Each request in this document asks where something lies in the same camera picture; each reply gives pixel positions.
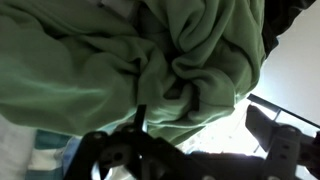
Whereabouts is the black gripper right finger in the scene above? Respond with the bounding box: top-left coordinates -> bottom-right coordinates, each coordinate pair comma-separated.
245,105 -> 320,180

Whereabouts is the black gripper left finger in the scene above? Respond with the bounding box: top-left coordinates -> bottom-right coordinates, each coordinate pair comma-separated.
63,104 -> 188,180

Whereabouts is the green clothing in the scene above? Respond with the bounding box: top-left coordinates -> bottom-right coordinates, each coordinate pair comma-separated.
0,0 -> 265,144

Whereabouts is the blue plaid cloth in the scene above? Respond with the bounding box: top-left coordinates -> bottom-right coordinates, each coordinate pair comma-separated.
25,130 -> 80,180

